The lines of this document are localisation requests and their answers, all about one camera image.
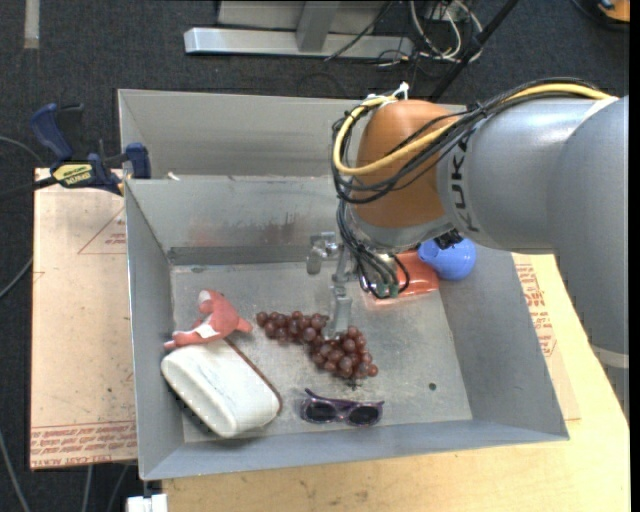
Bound white rounded case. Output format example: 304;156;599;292
160;338;284;439

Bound blue rounded toy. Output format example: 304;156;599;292
417;236;478;282

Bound brown cardboard board red print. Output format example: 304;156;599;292
29;167;584;471

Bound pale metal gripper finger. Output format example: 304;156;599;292
326;245;355;337
305;231;342;276

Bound purple sunglasses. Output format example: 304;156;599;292
299;388;386;428

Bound orange-red rounded block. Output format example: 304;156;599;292
363;249;442;301

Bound pink toy animal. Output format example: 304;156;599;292
163;288;254;351

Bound dark red toy grape bunch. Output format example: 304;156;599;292
255;310;380;382

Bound grey metal bin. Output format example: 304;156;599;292
117;88;570;482

